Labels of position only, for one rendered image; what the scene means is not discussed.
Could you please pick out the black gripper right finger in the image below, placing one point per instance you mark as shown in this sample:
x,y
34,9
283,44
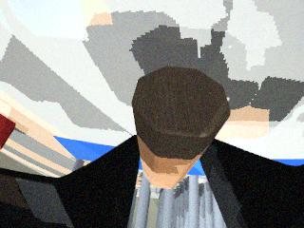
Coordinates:
x,y
252,191

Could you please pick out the blue flat strip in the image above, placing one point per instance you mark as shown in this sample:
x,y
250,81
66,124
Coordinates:
x,y
89,151

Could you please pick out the small red cube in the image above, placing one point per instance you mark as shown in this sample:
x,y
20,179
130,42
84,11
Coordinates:
x,y
6,128

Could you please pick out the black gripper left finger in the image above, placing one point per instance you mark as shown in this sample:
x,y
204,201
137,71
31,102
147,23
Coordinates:
x,y
97,195

